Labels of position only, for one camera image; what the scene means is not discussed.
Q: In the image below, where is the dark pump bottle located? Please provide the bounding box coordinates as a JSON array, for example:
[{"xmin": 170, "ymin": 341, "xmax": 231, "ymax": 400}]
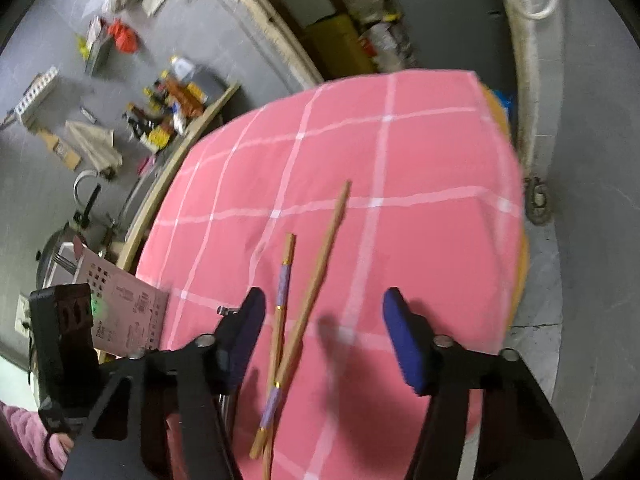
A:
[{"xmin": 125, "ymin": 102, "xmax": 156, "ymax": 133}]

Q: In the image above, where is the yellow wooden table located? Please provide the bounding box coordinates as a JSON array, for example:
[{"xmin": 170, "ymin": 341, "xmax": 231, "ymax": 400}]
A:
[{"xmin": 477, "ymin": 85, "xmax": 532, "ymax": 326}]

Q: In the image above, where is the grey wall rack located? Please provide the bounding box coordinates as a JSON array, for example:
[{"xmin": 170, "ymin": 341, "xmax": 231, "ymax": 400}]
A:
[{"xmin": 84, "ymin": 35, "xmax": 113, "ymax": 76}]

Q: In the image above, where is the blue plastic bag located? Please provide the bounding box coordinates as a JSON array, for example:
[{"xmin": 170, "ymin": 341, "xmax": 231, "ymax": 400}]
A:
[{"xmin": 492, "ymin": 90, "xmax": 516, "ymax": 122}]

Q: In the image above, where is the grey cabinet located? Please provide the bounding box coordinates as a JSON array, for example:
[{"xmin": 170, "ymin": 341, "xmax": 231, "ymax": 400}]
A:
[{"xmin": 385, "ymin": 0, "xmax": 516, "ymax": 73}]

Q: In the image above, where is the white plastic wall basket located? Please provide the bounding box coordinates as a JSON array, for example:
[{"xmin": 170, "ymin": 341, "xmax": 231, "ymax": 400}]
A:
[{"xmin": 10, "ymin": 66, "xmax": 60, "ymax": 123}]

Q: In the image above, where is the yellow plastic container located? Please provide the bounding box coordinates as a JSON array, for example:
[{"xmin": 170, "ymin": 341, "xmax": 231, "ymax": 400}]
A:
[{"xmin": 305, "ymin": 15, "xmax": 376, "ymax": 81}]

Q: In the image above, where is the person's left forearm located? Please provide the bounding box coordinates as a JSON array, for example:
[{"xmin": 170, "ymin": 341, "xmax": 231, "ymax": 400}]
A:
[{"xmin": 0, "ymin": 400, "xmax": 73, "ymax": 478}]

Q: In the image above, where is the red plastic bag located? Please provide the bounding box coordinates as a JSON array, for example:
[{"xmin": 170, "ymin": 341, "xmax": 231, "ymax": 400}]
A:
[{"xmin": 107, "ymin": 19, "xmax": 141, "ymax": 55}]

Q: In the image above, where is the round metal floor fixture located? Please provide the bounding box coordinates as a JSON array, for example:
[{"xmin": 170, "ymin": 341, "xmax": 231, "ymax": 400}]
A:
[{"xmin": 524, "ymin": 176, "xmax": 552, "ymax": 227}]

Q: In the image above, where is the wooden chopstick purple band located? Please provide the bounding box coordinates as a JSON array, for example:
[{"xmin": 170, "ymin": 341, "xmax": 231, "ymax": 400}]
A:
[
  {"xmin": 249, "ymin": 180, "xmax": 353, "ymax": 460},
  {"xmin": 261, "ymin": 233, "xmax": 297, "ymax": 480}
]

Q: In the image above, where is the beige dish cloth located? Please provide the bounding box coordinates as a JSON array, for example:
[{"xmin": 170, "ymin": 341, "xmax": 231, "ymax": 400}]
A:
[{"xmin": 65, "ymin": 120, "xmax": 123, "ymax": 181}]

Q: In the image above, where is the metal fork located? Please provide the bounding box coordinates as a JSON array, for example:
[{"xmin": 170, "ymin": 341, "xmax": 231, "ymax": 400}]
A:
[{"xmin": 51, "ymin": 251, "xmax": 82, "ymax": 275}]

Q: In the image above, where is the metal faucet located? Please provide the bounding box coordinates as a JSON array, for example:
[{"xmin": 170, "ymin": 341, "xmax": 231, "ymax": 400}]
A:
[{"xmin": 73, "ymin": 170, "xmax": 118, "ymax": 246}]

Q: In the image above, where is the white wall outlet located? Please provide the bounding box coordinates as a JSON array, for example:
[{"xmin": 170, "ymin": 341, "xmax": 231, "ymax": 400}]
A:
[{"xmin": 14, "ymin": 294, "xmax": 37, "ymax": 337}]

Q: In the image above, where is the pink plaid tablecloth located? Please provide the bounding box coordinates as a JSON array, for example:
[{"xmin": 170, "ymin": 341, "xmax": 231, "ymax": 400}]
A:
[{"xmin": 135, "ymin": 70, "xmax": 531, "ymax": 480}]

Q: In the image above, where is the wooden grater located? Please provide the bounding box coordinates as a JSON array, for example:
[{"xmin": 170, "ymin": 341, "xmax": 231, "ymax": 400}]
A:
[{"xmin": 37, "ymin": 127, "xmax": 82, "ymax": 171}]

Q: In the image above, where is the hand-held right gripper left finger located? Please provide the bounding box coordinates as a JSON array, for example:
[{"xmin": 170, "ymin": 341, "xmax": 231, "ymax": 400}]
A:
[{"xmin": 62, "ymin": 287, "xmax": 266, "ymax": 480}]

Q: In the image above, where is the orange sauce pouch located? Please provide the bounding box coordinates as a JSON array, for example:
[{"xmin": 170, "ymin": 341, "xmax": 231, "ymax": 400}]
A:
[{"xmin": 165, "ymin": 77, "xmax": 207, "ymax": 117}]

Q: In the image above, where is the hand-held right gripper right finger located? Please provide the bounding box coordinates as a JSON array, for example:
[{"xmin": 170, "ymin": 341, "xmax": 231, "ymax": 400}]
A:
[{"xmin": 382, "ymin": 287, "xmax": 583, "ymax": 480}]

